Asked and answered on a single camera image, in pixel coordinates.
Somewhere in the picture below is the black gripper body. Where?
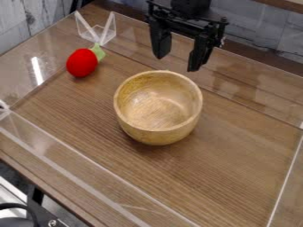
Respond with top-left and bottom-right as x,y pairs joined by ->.
147,0 -> 228,27

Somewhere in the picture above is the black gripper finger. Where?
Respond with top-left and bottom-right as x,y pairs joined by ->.
187,27 -> 221,72
149,19 -> 172,59

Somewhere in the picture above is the red plush fruit green leaf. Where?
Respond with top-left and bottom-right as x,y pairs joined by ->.
67,43 -> 105,78

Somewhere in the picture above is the light wooden bowl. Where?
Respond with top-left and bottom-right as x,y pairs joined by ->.
113,70 -> 204,145

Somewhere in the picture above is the clear acrylic tray wall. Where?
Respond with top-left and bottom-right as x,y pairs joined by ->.
0,16 -> 303,227

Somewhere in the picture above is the black cable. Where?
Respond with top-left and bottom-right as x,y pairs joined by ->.
0,202 -> 40,227

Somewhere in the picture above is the black metal table frame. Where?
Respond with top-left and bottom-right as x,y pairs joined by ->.
26,184 -> 68,227

